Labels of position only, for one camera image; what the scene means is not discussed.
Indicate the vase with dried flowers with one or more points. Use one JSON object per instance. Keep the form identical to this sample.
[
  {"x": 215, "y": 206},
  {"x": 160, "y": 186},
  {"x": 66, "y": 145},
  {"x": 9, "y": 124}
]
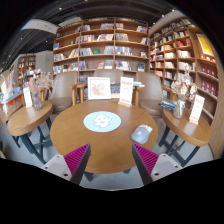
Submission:
[
  {"x": 36, "y": 84},
  {"x": 184, "y": 89}
]

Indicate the left book display table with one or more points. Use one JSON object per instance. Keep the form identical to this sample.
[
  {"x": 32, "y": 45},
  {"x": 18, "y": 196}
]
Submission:
[{"x": 10, "y": 94}]

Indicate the small white sign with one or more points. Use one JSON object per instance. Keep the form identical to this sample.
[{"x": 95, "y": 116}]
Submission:
[
  {"x": 196, "y": 109},
  {"x": 27, "y": 97}
]

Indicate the white framed picture sign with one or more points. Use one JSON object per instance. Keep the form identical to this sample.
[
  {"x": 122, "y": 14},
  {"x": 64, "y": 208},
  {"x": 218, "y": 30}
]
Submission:
[{"x": 99, "y": 88}]

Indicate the central wooden bookshelf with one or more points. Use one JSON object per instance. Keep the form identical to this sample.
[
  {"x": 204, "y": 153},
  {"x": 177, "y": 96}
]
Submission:
[{"x": 102, "y": 43}]

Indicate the right small white sign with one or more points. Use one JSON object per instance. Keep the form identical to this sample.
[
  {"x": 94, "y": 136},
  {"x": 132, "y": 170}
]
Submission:
[{"x": 196, "y": 109}]

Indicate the left vase with dried flowers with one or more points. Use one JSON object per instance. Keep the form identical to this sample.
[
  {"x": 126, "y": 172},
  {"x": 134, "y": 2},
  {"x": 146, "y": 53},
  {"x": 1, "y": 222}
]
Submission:
[{"x": 36, "y": 84}]

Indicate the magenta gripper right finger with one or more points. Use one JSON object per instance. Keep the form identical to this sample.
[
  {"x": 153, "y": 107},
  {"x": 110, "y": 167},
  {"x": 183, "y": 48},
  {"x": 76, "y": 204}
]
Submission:
[{"x": 151, "y": 166}]

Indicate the right wooden side table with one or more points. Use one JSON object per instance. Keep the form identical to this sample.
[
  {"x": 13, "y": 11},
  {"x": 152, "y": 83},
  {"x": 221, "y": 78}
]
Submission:
[{"x": 179, "y": 131}]

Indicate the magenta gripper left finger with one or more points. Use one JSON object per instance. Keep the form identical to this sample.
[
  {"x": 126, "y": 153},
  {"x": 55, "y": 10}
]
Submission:
[{"x": 70, "y": 167}]

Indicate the right grey armchair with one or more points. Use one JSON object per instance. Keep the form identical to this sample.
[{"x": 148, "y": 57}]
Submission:
[{"x": 151, "y": 94}]

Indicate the grey armchair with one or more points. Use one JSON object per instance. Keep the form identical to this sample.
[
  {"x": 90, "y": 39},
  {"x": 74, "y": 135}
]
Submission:
[
  {"x": 114, "y": 75},
  {"x": 62, "y": 94},
  {"x": 151, "y": 94}
]

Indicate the right vase with dried flowers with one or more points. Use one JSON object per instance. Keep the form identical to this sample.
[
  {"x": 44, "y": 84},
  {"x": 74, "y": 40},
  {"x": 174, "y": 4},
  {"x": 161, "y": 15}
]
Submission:
[{"x": 184, "y": 89}]

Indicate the stack of books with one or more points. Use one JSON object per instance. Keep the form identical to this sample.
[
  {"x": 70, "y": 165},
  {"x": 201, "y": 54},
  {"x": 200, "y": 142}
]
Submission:
[{"x": 168, "y": 105}]

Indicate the left grey armchair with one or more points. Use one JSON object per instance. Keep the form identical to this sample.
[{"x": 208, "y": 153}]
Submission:
[{"x": 62, "y": 94}]

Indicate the middle grey armchair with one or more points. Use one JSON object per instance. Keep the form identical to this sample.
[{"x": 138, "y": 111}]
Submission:
[{"x": 114, "y": 75}]

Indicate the white red standing sign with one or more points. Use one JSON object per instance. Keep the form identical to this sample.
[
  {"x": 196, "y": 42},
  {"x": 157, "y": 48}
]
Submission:
[{"x": 126, "y": 91}]

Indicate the round wooden centre table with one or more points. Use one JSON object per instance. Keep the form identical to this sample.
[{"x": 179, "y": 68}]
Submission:
[{"x": 111, "y": 152}]

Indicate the round light blue mousepad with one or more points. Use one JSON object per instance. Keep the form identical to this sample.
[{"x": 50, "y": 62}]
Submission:
[{"x": 102, "y": 121}]

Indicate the right wooden bookshelf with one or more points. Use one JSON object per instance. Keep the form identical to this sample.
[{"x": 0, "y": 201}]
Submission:
[{"x": 177, "y": 44}]

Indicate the wooden side table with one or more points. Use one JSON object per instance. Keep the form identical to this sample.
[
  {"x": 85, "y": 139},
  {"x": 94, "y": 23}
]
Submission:
[
  {"x": 179, "y": 131},
  {"x": 25, "y": 120}
]

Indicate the far left bookshelf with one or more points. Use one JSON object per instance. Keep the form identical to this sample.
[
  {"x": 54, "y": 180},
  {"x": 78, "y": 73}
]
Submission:
[{"x": 26, "y": 66}]

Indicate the left wooden side table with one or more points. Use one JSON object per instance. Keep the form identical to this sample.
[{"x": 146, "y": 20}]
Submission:
[{"x": 25, "y": 120}]

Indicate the left small white sign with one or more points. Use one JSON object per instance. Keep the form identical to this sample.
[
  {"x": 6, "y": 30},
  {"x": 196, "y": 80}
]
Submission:
[{"x": 27, "y": 97}]

